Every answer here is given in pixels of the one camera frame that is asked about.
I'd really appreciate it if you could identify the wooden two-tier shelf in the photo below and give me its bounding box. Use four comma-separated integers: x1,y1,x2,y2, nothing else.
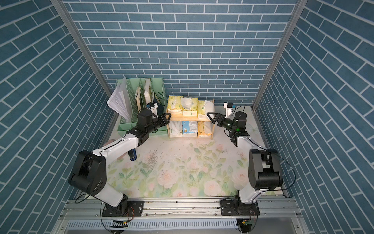
167,96,215,139

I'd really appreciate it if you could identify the floral table mat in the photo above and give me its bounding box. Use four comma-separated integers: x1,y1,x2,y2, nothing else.
84,106,283,198

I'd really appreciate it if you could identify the white paper sheet stack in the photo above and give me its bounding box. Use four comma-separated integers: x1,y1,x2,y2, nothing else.
107,78,133,122

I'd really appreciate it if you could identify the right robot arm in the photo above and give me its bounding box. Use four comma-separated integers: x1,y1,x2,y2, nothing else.
207,112,283,204

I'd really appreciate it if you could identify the yellow green tissue pack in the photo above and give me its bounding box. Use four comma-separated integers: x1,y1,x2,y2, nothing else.
167,96,183,115

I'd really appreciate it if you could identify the thin brown-edged book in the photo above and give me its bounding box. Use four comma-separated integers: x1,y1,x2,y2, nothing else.
135,86,142,111

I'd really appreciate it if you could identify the blue cartoon tissue pack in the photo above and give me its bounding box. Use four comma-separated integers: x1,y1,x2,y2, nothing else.
182,121,198,137

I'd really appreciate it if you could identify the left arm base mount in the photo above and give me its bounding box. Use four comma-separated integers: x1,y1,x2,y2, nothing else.
102,195,145,218

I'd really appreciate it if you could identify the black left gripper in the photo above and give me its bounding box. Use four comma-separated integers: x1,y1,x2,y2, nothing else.
146,113,172,135

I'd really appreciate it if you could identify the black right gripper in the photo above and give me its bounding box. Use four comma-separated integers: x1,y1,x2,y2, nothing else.
207,114,236,134

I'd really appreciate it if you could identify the yellow white tissue pack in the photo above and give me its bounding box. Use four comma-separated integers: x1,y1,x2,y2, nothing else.
181,97,198,117

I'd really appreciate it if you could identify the green plastic file organizer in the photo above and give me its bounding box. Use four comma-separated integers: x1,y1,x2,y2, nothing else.
117,78,167,137

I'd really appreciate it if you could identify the orange white tissue pack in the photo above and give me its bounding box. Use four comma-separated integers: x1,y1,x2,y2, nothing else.
198,121,212,138

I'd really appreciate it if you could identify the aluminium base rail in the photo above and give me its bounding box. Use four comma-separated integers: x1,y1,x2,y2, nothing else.
52,196,308,234

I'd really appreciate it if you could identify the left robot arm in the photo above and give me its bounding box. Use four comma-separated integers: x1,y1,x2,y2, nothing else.
68,102,171,214

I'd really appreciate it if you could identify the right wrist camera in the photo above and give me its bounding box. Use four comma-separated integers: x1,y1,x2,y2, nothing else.
224,102,236,119

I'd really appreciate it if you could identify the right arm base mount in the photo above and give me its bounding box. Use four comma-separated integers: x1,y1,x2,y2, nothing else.
220,195,260,216

